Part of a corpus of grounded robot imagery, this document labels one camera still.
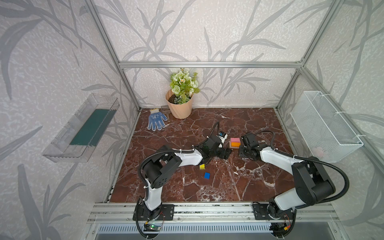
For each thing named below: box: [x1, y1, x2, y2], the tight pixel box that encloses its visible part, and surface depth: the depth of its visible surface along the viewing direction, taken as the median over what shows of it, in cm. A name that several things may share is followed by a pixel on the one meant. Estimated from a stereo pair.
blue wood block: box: [204, 172, 211, 180], surface depth 87 cm
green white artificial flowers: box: [170, 68, 200, 105], surface depth 99 cm
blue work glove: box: [147, 108, 168, 132], surface depth 115 cm
